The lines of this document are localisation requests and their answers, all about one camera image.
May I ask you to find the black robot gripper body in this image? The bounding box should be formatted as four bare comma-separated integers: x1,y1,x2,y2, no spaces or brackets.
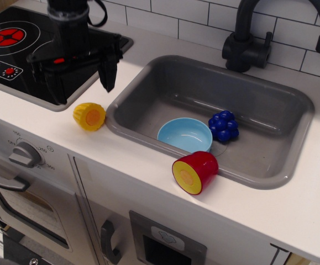
27,12,123,80

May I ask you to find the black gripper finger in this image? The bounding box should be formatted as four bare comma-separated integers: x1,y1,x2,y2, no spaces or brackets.
98,54,118,92
44,72,67,104

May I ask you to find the yellow toy corn piece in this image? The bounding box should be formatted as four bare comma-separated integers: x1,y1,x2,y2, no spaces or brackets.
73,103,106,131

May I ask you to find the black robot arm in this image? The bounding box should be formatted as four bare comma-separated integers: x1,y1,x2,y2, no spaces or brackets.
27,1,123,104

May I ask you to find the light blue plastic bowl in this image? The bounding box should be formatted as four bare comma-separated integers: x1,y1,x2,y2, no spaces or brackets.
157,118,213,153

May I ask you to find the grey plastic sink basin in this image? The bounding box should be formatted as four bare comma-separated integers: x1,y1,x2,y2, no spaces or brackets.
107,56,314,189

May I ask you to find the black toy stovetop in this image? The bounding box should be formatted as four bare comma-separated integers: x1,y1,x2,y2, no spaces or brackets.
0,7,133,112

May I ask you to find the grey oven temperature knob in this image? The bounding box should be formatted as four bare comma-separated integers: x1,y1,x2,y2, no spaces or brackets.
9,142,42,168

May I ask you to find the blue toy grape bunch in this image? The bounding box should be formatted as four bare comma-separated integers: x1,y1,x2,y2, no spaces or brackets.
208,110,239,142

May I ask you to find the red and yellow toy fruit half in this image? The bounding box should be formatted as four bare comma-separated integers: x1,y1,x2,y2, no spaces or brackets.
172,151,219,195

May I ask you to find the black toy faucet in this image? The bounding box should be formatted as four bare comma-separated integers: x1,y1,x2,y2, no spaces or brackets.
222,0,320,73

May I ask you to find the grey dishwasher control panel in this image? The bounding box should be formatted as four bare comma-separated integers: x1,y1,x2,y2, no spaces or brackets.
129,211,207,264

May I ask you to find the grey oven door handle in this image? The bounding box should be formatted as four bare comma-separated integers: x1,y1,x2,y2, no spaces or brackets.
0,166,30,192

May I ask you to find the grey cabinet door handle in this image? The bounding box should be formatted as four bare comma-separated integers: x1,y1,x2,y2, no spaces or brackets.
100,220,122,264

